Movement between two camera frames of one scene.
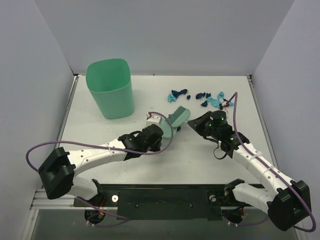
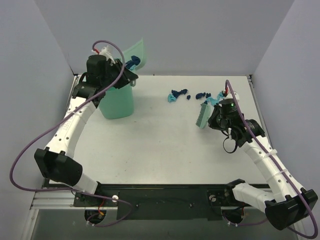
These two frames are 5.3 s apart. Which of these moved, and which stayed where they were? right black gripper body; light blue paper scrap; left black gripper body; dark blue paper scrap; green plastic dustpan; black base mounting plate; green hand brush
Moved: right black gripper body; green plastic dustpan; green hand brush; left black gripper body
Stayed: light blue paper scrap; dark blue paper scrap; black base mounting plate
